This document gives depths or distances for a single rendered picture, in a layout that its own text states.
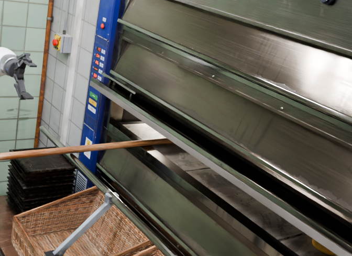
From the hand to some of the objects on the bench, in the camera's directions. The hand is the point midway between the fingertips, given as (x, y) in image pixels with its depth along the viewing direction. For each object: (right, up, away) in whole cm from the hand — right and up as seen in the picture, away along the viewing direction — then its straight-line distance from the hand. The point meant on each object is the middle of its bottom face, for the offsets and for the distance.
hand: (31, 81), depth 203 cm
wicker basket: (+10, -86, +41) cm, 95 cm away
